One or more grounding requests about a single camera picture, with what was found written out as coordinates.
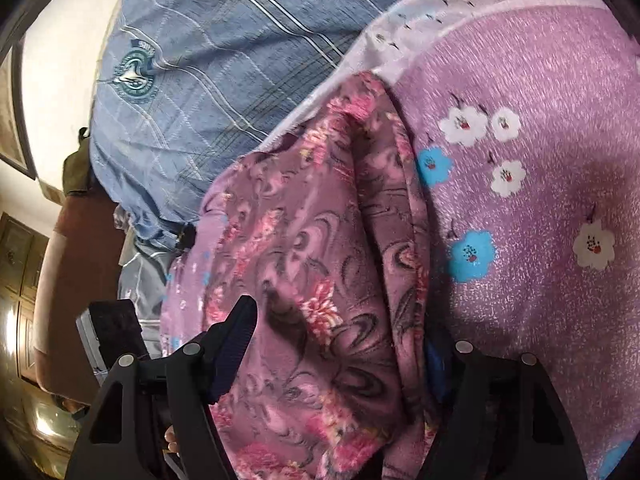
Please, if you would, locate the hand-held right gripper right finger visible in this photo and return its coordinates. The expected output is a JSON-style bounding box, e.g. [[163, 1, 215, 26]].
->
[[425, 339, 588, 480]]

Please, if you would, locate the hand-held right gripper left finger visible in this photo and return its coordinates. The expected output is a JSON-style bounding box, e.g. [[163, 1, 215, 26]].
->
[[65, 294, 259, 480]]

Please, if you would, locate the pink floral purple garment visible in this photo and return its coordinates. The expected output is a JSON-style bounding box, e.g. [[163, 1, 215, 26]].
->
[[162, 71, 442, 480]]

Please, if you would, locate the person's left hand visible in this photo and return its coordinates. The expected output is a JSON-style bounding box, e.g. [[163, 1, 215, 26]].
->
[[164, 424, 183, 459]]

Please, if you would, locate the light grey-blue cloth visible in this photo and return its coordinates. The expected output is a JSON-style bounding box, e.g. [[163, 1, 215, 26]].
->
[[115, 204, 177, 328]]

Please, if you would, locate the brown headboard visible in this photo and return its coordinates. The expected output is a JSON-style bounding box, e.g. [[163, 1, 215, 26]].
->
[[34, 125, 132, 403]]

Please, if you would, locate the wooden cabinet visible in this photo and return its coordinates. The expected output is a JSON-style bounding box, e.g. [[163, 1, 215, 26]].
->
[[0, 211, 52, 388]]

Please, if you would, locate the purple flowered bedsheet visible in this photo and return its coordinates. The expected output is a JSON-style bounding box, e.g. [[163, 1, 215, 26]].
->
[[160, 0, 640, 480]]

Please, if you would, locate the olive green object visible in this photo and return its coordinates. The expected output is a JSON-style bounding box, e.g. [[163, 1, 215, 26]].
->
[[62, 127, 94, 197]]

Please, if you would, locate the framed wall picture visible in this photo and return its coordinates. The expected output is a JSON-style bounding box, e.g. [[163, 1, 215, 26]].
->
[[0, 42, 39, 182]]

